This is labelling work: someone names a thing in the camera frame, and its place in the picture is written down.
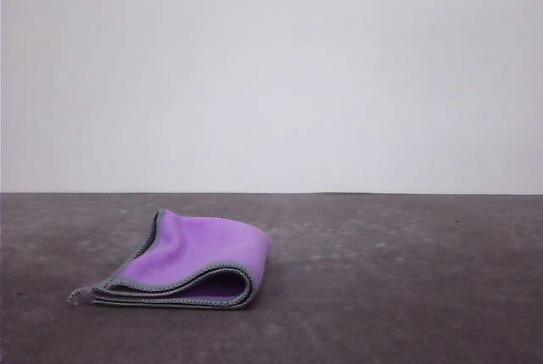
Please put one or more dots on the purple towel with grey hem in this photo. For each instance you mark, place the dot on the purple towel with grey hem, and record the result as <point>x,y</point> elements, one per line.
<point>203,249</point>

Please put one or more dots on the grey table cloth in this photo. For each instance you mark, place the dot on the grey table cloth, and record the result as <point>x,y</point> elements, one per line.
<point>382,296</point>

